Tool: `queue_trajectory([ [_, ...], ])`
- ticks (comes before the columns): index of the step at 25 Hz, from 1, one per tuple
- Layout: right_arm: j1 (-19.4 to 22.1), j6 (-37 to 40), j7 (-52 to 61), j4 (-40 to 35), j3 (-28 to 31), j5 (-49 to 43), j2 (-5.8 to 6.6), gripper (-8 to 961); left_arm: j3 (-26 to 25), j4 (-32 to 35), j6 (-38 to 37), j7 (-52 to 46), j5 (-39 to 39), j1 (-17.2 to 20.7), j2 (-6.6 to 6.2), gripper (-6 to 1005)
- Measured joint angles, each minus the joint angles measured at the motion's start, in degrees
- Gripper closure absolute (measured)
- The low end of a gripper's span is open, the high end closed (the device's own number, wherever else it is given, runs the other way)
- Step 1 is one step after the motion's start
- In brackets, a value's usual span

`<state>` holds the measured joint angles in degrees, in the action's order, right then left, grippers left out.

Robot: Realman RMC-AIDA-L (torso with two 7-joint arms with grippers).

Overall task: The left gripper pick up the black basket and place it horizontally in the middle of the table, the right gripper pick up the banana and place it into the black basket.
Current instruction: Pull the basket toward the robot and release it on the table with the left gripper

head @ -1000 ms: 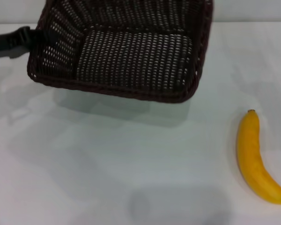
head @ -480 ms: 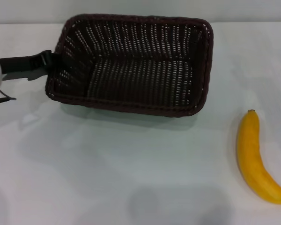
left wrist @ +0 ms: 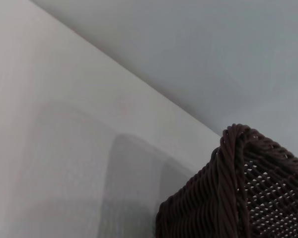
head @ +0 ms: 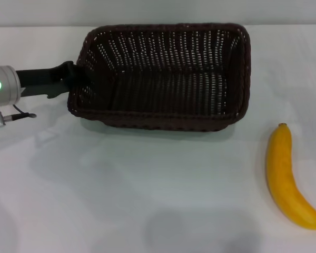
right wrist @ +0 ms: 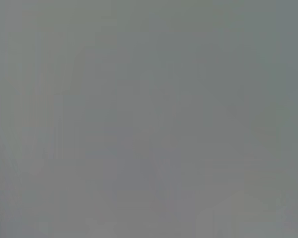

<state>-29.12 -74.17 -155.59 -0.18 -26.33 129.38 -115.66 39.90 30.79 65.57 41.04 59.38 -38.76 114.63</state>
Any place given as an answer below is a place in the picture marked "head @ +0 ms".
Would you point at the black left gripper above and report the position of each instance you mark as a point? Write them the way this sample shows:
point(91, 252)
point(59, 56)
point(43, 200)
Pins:
point(35, 81)

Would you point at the yellow banana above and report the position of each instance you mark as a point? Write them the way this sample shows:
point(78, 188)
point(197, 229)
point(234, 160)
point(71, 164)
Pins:
point(281, 168)

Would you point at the black woven plastic basket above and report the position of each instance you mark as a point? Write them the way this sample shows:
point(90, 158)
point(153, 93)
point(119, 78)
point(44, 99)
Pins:
point(163, 87)

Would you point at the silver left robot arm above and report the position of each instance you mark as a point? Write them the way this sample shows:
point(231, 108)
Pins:
point(4, 84)

